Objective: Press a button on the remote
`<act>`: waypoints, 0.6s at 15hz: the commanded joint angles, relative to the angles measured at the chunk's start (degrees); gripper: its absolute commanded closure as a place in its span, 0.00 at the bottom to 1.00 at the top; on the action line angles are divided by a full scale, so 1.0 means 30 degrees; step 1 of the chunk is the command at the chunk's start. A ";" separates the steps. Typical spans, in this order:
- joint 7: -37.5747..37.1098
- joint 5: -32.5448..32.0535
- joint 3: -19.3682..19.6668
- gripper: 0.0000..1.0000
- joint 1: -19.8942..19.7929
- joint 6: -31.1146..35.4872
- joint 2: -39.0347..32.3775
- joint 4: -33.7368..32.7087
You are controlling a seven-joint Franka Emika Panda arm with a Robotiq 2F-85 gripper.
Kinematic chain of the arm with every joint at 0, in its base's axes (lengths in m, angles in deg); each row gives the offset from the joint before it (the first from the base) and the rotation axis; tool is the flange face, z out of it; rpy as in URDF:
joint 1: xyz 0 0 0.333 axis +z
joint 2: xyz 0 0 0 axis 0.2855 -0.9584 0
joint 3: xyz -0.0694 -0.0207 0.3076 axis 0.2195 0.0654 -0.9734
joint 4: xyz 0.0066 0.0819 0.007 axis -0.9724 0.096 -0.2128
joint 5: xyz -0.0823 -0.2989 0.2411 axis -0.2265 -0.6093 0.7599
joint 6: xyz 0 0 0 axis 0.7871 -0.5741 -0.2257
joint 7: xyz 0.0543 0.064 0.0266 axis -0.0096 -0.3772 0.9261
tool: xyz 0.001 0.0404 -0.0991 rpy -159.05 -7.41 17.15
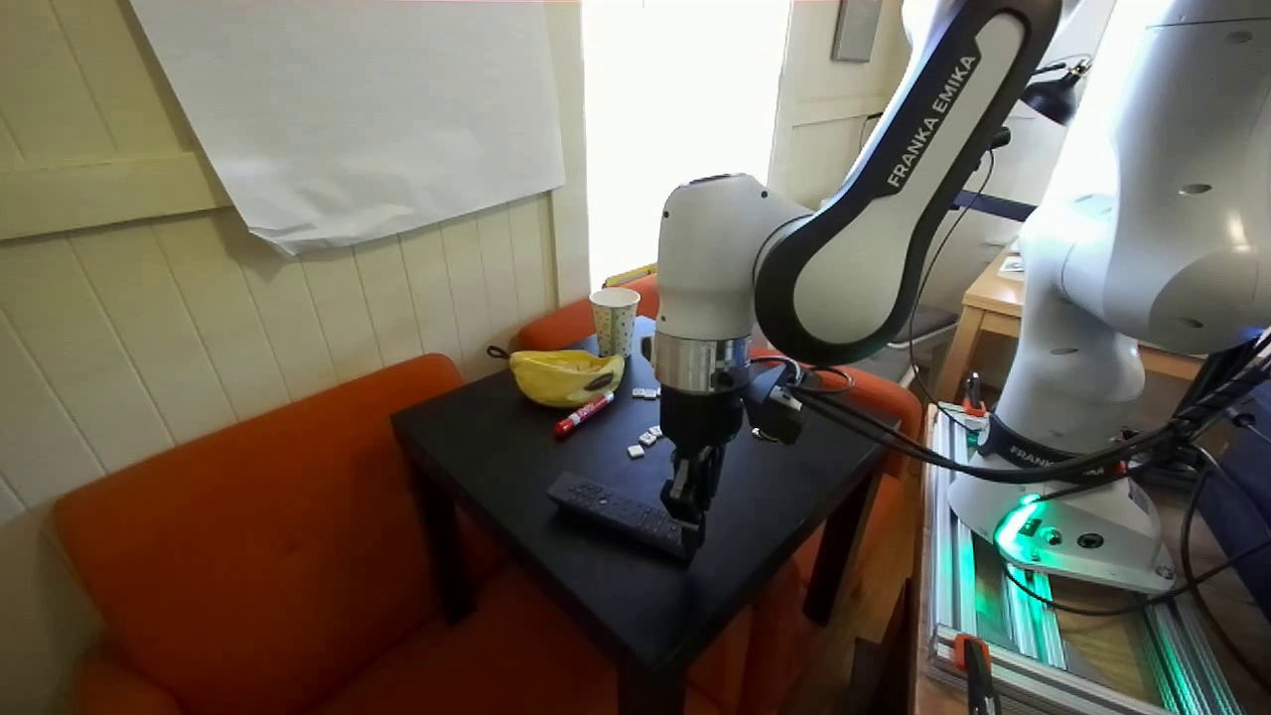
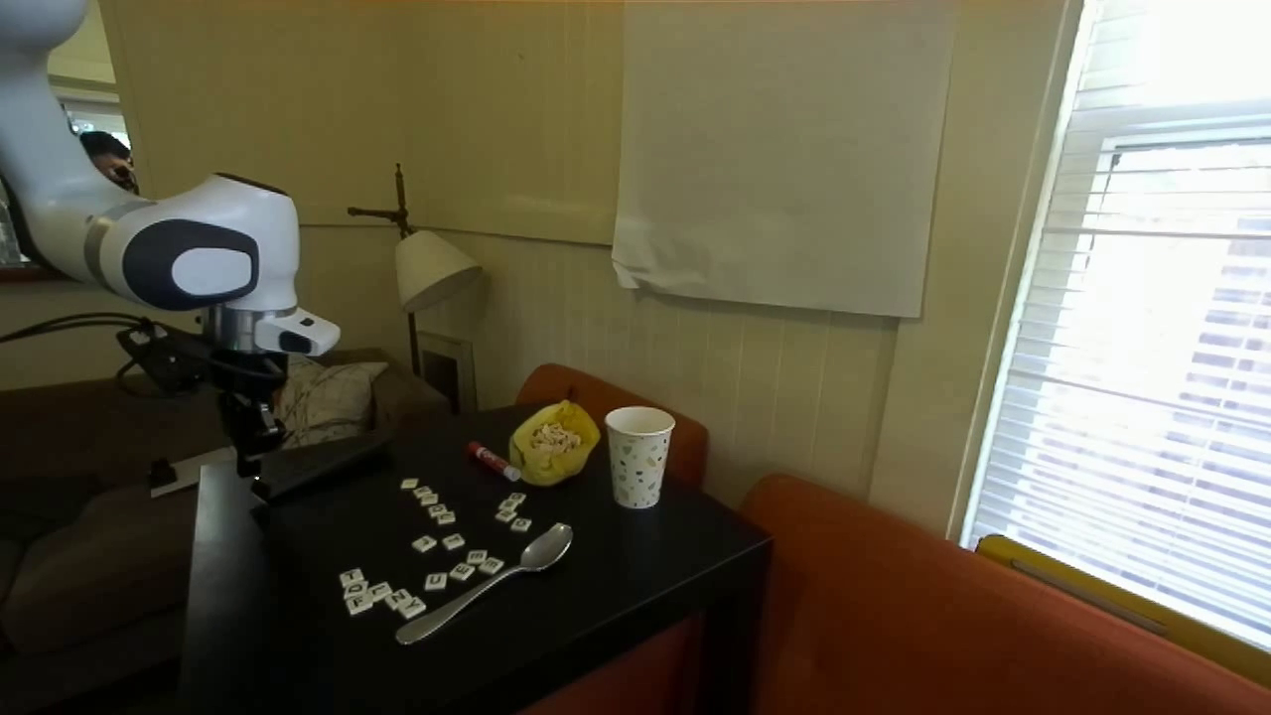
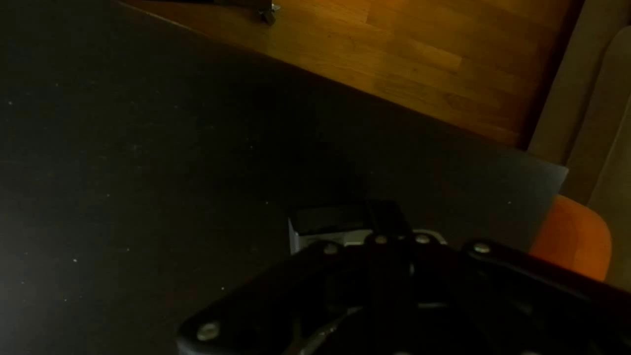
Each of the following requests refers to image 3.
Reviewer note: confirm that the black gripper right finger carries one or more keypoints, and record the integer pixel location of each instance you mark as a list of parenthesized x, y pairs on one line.
[(498, 302)]

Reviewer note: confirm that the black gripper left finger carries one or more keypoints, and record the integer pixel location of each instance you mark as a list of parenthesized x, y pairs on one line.
[(307, 296)]

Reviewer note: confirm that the orange sofa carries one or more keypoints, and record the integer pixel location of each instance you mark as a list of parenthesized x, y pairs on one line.
[(571, 237)]

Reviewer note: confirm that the black square side table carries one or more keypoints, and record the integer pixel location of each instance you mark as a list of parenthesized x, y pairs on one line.
[(163, 164)]

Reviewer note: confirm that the black caster wheel frame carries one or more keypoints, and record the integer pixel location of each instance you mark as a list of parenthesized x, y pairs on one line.
[(256, 8)]

